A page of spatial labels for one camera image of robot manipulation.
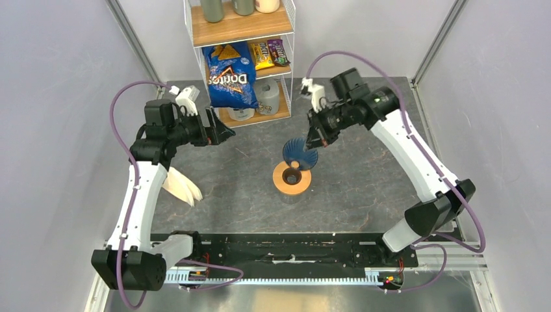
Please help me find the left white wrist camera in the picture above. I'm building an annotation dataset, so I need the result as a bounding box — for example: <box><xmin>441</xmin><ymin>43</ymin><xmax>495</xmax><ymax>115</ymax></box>
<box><xmin>169</xmin><ymin>85</ymin><xmax>200</xmax><ymax>116</ymax></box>

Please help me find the round wooden dripper stand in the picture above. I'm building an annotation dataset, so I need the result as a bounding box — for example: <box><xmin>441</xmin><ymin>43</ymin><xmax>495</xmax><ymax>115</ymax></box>
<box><xmin>272</xmin><ymin>161</ymin><xmax>312</xmax><ymax>196</ymax></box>

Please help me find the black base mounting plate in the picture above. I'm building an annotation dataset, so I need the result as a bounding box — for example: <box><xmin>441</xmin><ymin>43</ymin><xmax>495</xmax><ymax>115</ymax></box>
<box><xmin>148</xmin><ymin>232</ymin><xmax>463</xmax><ymax>281</ymax></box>

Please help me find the white wire shelf rack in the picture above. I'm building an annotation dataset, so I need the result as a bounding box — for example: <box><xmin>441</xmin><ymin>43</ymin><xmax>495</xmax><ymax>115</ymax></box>
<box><xmin>184</xmin><ymin>1</ymin><xmax>296</xmax><ymax>127</ymax></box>

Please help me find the coffee filter paper pack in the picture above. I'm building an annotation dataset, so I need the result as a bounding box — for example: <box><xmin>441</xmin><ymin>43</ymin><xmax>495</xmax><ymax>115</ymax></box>
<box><xmin>162</xmin><ymin>167</ymin><xmax>203</xmax><ymax>207</ymax></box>

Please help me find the blue Doritos chip bag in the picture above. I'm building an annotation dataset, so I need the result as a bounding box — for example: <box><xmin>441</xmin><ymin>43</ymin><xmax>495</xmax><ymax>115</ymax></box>
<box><xmin>201</xmin><ymin>41</ymin><xmax>258</xmax><ymax>109</ymax></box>

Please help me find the right aluminium frame post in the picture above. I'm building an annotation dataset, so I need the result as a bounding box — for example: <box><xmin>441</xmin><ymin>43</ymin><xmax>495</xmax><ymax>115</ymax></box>
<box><xmin>411</xmin><ymin>0</ymin><xmax>468</xmax><ymax>87</ymax></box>

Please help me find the white paper roll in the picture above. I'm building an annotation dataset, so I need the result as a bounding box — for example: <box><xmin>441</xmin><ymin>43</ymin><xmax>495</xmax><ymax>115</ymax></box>
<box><xmin>226</xmin><ymin>108</ymin><xmax>256</xmax><ymax>122</ymax></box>

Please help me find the left aluminium frame post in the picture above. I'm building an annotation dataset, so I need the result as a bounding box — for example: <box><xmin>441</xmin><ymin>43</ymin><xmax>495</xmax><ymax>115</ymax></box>
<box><xmin>105</xmin><ymin>0</ymin><xmax>162</xmax><ymax>83</ymax></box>

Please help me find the dark candy bag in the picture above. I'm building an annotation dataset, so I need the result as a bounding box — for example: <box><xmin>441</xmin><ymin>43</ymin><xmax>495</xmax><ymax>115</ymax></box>
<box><xmin>267</xmin><ymin>39</ymin><xmax>290</xmax><ymax>67</ymax></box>

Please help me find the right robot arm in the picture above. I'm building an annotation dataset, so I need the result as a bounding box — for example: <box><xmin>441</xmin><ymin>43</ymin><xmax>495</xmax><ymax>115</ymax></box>
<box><xmin>301</xmin><ymin>68</ymin><xmax>476</xmax><ymax>266</ymax></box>

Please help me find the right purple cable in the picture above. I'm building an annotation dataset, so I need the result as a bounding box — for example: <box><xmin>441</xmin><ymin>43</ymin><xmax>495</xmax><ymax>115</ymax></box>
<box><xmin>305</xmin><ymin>51</ymin><xmax>487</xmax><ymax>294</ymax></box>

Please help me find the aluminium frame post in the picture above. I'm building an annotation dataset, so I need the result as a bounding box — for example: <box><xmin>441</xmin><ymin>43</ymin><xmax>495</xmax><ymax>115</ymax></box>
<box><xmin>105</xmin><ymin>0</ymin><xmax>162</xmax><ymax>83</ymax></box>
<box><xmin>411</xmin><ymin>0</ymin><xmax>468</xmax><ymax>87</ymax></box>

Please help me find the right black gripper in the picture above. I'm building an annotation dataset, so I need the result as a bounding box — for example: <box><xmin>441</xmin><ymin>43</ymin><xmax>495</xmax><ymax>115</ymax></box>
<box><xmin>304</xmin><ymin>101</ymin><xmax>355</xmax><ymax>151</ymax></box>

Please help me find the yellow candy bag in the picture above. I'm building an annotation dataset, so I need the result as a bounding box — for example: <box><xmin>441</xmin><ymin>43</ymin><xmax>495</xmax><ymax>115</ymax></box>
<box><xmin>250</xmin><ymin>42</ymin><xmax>275</xmax><ymax>71</ymax></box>

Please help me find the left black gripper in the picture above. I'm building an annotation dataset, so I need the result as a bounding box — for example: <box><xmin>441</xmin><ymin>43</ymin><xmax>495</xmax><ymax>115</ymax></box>
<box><xmin>167</xmin><ymin>106</ymin><xmax>235</xmax><ymax>147</ymax></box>

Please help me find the grey slotted cable duct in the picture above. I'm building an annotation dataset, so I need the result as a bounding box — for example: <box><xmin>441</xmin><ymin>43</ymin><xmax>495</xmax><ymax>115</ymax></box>
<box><xmin>164</xmin><ymin>266</ymin><xmax>403</xmax><ymax>287</ymax></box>

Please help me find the purple cable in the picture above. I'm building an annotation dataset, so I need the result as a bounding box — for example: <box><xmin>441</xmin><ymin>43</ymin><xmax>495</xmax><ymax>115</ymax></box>
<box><xmin>305</xmin><ymin>51</ymin><xmax>487</xmax><ymax>294</ymax></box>
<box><xmin>109</xmin><ymin>81</ymin><xmax>244</xmax><ymax>311</ymax></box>

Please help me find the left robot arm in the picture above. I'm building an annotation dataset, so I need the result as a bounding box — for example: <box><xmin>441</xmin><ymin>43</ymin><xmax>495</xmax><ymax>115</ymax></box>
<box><xmin>91</xmin><ymin>99</ymin><xmax>235</xmax><ymax>291</ymax></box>

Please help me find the green pump bottle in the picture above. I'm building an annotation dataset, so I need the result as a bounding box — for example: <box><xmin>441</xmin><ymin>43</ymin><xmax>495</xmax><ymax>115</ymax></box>
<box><xmin>200</xmin><ymin>0</ymin><xmax>225</xmax><ymax>23</ymax></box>

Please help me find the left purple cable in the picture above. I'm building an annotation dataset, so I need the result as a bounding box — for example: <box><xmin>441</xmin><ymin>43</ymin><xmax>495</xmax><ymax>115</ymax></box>
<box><xmin>109</xmin><ymin>81</ymin><xmax>244</xmax><ymax>311</ymax></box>

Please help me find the cream lotion bottle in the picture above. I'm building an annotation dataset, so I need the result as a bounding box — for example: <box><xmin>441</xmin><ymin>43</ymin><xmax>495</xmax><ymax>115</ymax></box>
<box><xmin>255</xmin><ymin>0</ymin><xmax>280</xmax><ymax>14</ymax></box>

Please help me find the clear glass cup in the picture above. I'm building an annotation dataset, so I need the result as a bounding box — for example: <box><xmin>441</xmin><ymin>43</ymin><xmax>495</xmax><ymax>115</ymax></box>
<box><xmin>279</xmin><ymin>194</ymin><xmax>303</xmax><ymax>205</ymax></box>

